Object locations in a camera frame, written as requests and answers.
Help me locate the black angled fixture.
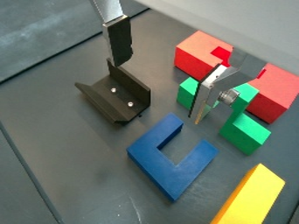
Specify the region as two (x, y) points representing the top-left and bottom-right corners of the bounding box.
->
(75, 59), (151, 125)

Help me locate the yellow long block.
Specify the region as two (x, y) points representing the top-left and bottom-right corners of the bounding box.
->
(210, 164), (286, 224)

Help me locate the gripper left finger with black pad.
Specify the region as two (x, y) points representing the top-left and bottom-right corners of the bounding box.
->
(89, 0), (134, 67)

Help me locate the blue U-shaped block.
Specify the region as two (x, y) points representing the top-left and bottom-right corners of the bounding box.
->
(126, 112), (220, 203)

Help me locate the green stepped block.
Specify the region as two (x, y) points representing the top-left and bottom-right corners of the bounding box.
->
(176, 77), (271, 155)

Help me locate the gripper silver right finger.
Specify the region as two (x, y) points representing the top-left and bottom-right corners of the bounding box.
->
(188, 52), (267, 124)

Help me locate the red puzzle base block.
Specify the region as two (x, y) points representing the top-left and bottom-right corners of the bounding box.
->
(174, 31), (299, 123)

